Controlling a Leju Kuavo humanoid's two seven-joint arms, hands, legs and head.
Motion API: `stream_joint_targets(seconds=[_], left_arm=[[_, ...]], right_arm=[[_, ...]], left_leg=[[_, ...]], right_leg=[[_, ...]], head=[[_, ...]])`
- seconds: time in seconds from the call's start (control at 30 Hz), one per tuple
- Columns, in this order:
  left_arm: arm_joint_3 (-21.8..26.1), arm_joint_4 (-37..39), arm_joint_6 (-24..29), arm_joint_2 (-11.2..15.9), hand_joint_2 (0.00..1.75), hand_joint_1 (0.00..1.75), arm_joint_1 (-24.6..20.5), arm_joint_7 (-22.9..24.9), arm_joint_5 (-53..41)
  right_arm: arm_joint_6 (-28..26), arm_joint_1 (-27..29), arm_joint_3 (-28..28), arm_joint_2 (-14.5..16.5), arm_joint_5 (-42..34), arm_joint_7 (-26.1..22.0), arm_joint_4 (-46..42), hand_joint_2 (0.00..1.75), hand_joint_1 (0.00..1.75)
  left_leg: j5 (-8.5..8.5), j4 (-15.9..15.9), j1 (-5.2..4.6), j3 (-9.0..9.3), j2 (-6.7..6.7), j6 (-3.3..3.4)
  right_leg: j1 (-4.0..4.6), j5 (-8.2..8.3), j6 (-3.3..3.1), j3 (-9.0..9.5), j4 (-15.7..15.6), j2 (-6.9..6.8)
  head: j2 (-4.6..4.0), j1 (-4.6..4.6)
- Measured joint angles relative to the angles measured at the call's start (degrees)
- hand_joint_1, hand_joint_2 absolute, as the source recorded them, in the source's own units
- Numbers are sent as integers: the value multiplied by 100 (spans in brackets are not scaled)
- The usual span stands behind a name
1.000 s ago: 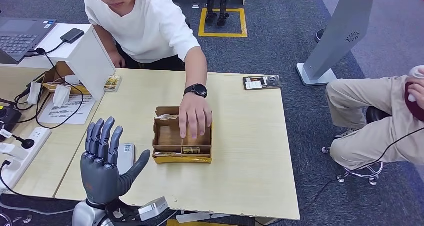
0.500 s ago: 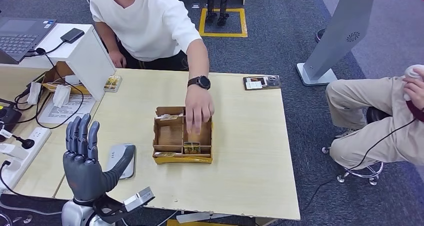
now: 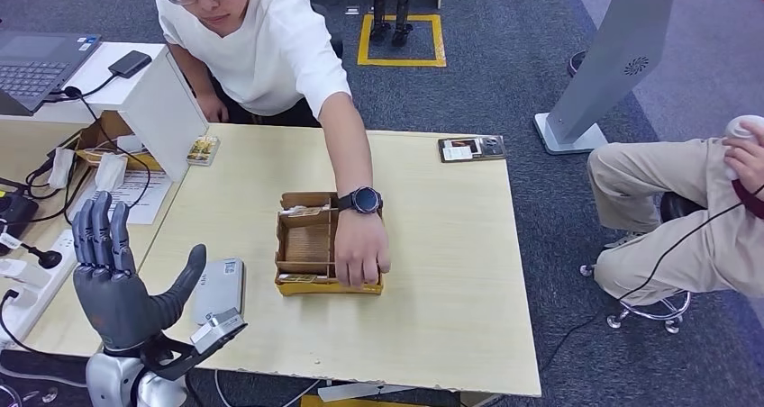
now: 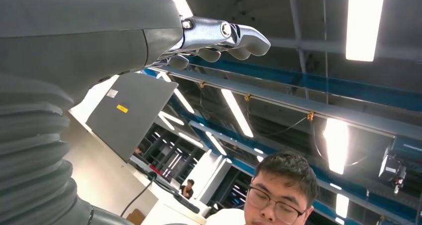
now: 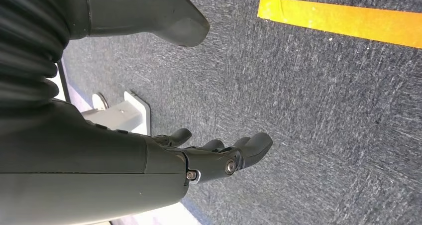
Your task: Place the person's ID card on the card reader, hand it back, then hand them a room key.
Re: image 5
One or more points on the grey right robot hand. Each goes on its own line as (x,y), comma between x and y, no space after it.
(82,170)

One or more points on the white metal desk foot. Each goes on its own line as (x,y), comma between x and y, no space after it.
(122,116)

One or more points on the white board with dark edge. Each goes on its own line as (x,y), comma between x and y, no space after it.
(61,85)

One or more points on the yellow floor tape strip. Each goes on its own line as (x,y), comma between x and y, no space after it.
(346,22)

